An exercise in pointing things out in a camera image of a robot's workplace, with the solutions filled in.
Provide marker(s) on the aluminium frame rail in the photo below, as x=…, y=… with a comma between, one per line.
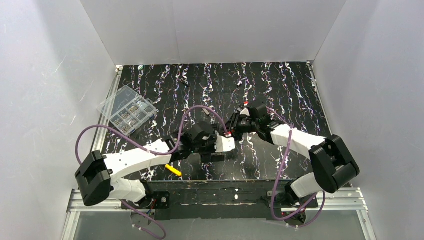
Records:
x=179, y=92

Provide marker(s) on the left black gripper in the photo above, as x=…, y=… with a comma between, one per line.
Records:
x=213, y=156

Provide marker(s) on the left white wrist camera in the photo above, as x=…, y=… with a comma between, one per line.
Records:
x=224, y=144

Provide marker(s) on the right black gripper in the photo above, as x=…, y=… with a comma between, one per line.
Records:
x=236, y=122

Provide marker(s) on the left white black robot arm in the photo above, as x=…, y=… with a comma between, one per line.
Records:
x=103, y=176

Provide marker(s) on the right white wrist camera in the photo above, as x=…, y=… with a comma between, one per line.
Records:
x=243, y=110

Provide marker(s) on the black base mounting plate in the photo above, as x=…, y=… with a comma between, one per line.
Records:
x=237, y=199

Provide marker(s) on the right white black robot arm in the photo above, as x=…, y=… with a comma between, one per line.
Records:
x=333, y=165

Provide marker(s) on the clear plastic screw organizer box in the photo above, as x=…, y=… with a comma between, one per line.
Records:
x=127, y=110

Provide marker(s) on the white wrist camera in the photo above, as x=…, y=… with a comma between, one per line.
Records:
x=243, y=110
x=224, y=144

